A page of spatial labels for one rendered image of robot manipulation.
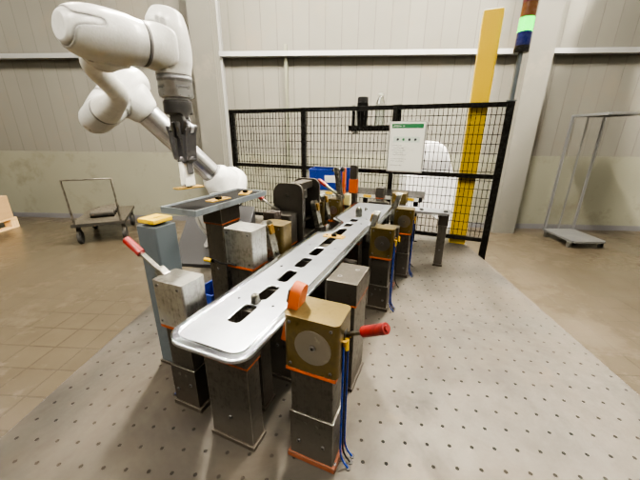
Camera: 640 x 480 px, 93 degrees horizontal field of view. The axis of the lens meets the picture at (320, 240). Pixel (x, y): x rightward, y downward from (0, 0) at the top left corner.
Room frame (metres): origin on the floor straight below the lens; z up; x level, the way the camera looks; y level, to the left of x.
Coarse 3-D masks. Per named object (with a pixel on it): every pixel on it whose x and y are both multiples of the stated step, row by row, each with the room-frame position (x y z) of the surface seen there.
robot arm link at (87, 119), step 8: (88, 96) 1.23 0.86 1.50; (88, 104) 1.16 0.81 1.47; (80, 112) 1.19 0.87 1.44; (88, 112) 1.15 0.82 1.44; (80, 120) 1.20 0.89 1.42; (88, 120) 1.17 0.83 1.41; (96, 120) 1.15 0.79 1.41; (120, 120) 1.25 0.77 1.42; (88, 128) 1.21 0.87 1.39; (96, 128) 1.19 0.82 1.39; (104, 128) 1.19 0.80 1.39; (112, 128) 1.22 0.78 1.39
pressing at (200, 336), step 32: (352, 224) 1.29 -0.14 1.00; (288, 256) 0.91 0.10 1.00; (320, 256) 0.91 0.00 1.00; (256, 288) 0.69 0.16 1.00; (288, 288) 0.69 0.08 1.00; (192, 320) 0.55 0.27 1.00; (224, 320) 0.55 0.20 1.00; (256, 320) 0.55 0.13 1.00; (224, 352) 0.45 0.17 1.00; (256, 352) 0.46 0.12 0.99
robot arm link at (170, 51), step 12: (156, 12) 0.88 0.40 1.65; (168, 12) 0.89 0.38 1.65; (156, 24) 0.86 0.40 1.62; (168, 24) 0.88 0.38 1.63; (180, 24) 0.90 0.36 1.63; (156, 36) 0.85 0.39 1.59; (168, 36) 0.87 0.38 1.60; (180, 36) 0.90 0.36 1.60; (156, 48) 0.84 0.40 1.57; (168, 48) 0.86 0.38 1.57; (180, 48) 0.89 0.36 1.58; (156, 60) 0.85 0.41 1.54; (168, 60) 0.87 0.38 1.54; (180, 60) 0.89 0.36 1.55; (156, 72) 0.89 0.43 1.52; (168, 72) 0.88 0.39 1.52; (180, 72) 0.89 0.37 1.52
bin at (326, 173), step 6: (312, 168) 2.12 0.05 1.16; (318, 168) 2.18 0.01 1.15; (324, 168) 2.17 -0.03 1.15; (330, 168) 2.16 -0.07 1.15; (348, 168) 2.13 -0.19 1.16; (312, 174) 2.02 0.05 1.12; (318, 174) 2.02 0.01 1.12; (324, 174) 2.01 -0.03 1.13; (330, 174) 2.00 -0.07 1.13; (348, 174) 1.97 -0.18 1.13; (324, 180) 2.01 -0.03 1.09; (330, 180) 2.00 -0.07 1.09; (348, 180) 1.97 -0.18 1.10; (330, 186) 2.00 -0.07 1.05; (348, 186) 1.97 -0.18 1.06
